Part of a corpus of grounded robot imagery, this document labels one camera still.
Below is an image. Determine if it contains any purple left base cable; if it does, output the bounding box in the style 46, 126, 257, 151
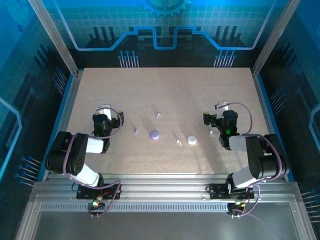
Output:
87, 180, 123, 218

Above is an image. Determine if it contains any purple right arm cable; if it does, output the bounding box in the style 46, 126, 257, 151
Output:
221, 102, 288, 181

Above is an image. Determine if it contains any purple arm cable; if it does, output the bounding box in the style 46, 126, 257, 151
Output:
62, 106, 125, 181
221, 102, 288, 181

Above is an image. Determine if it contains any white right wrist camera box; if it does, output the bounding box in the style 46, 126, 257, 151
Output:
216, 101, 230, 118

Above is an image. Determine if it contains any aluminium mounting rail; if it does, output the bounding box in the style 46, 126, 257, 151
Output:
32, 172, 301, 205

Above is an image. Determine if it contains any aluminium frame post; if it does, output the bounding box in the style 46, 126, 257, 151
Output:
250, 0, 301, 77
26, 0, 81, 77

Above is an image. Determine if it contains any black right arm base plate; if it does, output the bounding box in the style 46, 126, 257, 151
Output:
208, 182, 255, 200

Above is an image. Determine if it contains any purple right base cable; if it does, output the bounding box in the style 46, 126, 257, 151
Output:
229, 185, 262, 219

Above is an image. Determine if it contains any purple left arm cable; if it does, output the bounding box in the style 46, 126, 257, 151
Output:
62, 106, 125, 181

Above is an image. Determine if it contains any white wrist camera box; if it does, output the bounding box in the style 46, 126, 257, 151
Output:
96, 103, 112, 120
216, 101, 230, 118

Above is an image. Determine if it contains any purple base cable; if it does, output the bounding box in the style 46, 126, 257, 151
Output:
229, 185, 262, 219
87, 180, 123, 218

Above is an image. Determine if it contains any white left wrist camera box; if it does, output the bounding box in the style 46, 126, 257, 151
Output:
96, 103, 112, 120

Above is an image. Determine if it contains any slotted grey cable duct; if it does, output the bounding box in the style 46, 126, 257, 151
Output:
39, 202, 230, 213

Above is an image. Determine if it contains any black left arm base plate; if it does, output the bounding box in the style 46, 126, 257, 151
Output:
76, 183, 122, 200

